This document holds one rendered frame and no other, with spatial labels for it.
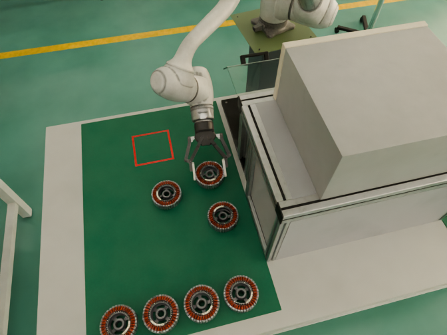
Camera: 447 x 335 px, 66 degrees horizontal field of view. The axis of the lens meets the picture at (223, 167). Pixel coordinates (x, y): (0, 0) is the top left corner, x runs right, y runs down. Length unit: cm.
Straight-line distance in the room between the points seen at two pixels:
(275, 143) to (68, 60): 249
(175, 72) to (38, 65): 221
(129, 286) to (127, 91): 187
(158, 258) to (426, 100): 93
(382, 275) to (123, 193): 97
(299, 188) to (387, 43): 47
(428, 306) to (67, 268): 178
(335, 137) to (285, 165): 22
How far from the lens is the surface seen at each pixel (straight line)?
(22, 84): 319
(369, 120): 87
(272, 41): 197
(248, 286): 118
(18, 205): 229
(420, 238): 145
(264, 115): 109
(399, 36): 114
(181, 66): 122
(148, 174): 141
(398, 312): 217
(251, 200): 130
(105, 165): 148
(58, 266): 135
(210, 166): 134
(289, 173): 97
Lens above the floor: 192
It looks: 57 degrees down
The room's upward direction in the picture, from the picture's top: 1 degrees clockwise
